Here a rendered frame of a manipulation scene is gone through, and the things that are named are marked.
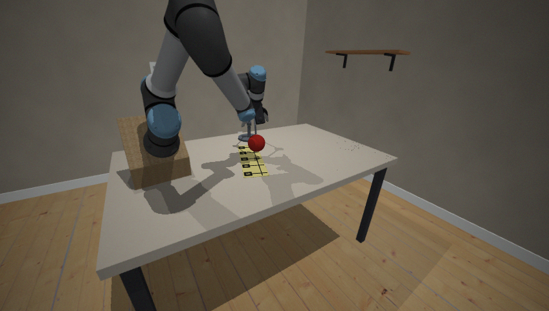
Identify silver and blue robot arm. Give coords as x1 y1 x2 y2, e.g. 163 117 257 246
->
140 0 266 158

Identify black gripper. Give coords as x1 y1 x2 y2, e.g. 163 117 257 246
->
241 98 269 127

